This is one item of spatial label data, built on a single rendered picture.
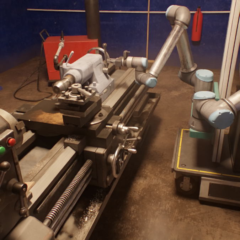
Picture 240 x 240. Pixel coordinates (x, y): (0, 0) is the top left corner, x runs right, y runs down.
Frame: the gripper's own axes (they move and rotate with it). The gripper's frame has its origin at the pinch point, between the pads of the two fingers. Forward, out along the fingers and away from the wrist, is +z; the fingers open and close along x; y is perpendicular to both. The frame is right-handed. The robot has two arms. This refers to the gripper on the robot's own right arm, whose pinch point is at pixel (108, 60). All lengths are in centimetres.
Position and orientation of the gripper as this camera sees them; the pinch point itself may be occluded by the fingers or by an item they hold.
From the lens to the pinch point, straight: 248.4
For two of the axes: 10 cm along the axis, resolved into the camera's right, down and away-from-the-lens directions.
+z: -9.4, -1.2, 3.1
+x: 3.3, -4.4, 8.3
